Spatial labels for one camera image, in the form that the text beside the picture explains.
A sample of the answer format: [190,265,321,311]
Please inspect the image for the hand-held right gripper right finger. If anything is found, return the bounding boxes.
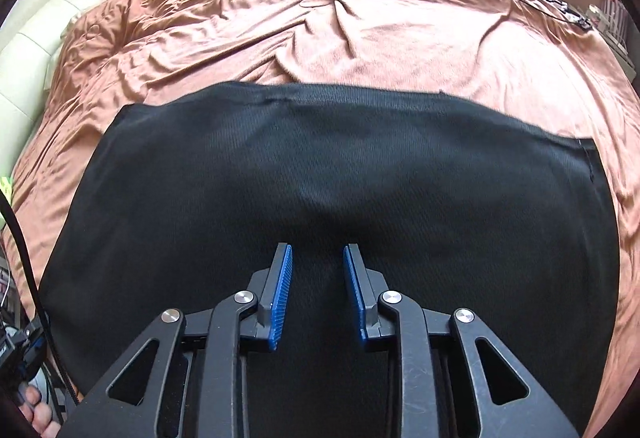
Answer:
[342,243,581,438]

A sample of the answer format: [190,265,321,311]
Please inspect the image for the left hand-held gripper black cable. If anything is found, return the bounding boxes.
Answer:
[0,190,82,413]

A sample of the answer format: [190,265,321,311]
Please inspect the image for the small black device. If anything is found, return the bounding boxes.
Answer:
[559,2,594,32]

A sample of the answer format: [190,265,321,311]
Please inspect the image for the brown bed blanket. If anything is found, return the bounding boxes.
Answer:
[2,0,640,438]

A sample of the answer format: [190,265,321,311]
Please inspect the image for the black tank top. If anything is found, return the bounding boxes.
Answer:
[37,80,621,438]

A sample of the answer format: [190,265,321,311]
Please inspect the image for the white wire rack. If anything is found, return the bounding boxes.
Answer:
[597,0,634,55]

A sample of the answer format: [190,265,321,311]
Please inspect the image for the person's left hand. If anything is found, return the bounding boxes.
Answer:
[16,382,65,438]

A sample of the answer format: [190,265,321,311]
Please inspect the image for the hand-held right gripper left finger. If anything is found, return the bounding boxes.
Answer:
[60,242,293,438]

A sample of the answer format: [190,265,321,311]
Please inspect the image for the cream padded headboard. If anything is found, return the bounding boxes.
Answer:
[0,0,207,169]

